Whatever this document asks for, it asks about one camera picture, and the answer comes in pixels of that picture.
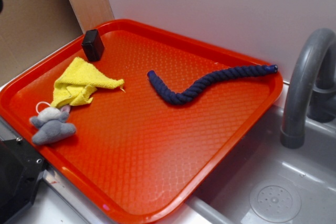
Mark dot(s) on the grey toy sink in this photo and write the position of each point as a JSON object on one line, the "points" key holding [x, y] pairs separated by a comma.
{"points": [[261, 181]]}

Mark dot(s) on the red plastic tray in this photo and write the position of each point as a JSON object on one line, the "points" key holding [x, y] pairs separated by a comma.
{"points": [[138, 158]]}

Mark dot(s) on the grey plush toy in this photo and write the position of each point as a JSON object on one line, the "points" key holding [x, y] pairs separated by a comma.
{"points": [[51, 124]]}

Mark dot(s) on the grey toy faucet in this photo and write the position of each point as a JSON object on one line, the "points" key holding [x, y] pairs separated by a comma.
{"points": [[311, 92]]}

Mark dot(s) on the yellow cloth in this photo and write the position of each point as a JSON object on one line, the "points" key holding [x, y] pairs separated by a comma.
{"points": [[78, 82]]}

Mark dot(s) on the small black box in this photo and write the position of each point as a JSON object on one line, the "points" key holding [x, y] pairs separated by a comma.
{"points": [[92, 45]]}

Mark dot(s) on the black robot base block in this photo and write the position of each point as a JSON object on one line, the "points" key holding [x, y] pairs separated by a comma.
{"points": [[22, 169]]}

